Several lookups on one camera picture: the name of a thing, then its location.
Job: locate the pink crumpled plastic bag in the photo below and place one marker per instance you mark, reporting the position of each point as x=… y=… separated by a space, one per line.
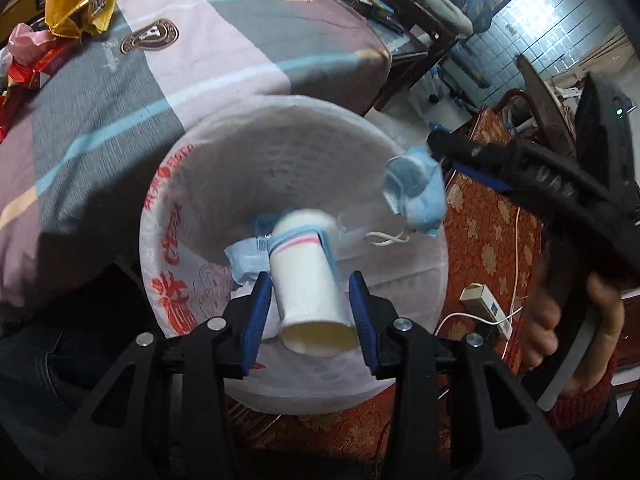
x=26 y=46

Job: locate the yellow snack wrapper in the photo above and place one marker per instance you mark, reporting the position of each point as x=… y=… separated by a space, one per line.
x=72 y=19

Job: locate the white paper cup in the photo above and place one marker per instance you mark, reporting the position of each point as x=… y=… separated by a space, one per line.
x=314 y=316

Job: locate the red snack wrapper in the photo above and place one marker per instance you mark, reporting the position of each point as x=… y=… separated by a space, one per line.
x=24 y=80

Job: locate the person's right hand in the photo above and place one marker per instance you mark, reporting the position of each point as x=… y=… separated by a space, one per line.
x=542 y=314

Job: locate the blue face mask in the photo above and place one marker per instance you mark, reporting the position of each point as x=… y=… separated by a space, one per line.
x=414 y=188

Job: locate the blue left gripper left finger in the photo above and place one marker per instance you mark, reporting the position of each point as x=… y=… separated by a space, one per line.
x=258 y=308

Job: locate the plaid pink grey tablecloth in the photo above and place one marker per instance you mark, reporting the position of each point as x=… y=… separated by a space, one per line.
x=82 y=152

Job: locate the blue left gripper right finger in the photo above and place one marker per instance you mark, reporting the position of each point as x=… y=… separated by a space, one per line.
x=359 y=298

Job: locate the white power strip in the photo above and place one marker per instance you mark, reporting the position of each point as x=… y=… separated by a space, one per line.
x=479 y=300

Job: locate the red gold patterned cushion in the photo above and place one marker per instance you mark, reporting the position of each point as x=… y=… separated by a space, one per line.
x=489 y=241

